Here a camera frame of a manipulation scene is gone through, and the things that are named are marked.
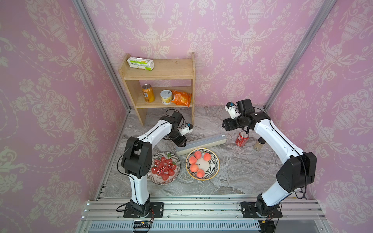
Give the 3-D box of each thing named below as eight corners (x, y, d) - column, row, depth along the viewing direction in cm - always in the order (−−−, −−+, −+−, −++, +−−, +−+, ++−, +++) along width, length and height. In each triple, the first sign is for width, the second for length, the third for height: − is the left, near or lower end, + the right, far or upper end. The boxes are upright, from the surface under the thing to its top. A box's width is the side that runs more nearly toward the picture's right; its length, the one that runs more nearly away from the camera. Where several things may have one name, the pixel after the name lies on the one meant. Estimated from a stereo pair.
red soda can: (236, 148, 99) (240, 140, 91) (234, 139, 104) (238, 131, 96) (245, 148, 99) (250, 140, 91) (242, 139, 104) (247, 131, 96)
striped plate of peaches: (185, 180, 85) (185, 177, 82) (186, 151, 97) (186, 147, 94) (220, 180, 85) (221, 177, 82) (216, 150, 97) (217, 147, 94)
